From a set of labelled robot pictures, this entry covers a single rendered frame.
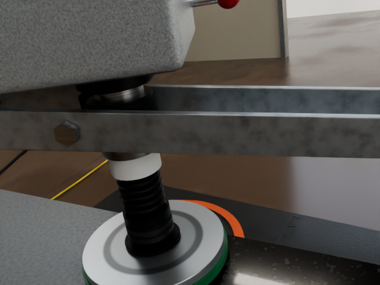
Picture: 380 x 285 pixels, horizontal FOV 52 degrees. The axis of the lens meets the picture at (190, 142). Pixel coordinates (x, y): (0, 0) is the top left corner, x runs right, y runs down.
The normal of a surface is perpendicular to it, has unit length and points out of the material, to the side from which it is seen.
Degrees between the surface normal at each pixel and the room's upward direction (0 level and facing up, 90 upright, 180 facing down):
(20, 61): 90
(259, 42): 90
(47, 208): 0
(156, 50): 90
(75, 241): 0
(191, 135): 90
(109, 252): 0
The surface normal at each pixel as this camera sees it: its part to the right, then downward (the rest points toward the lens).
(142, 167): 0.40, 0.31
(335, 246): -0.15, -0.91
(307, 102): -0.07, 0.40
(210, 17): -0.46, 0.42
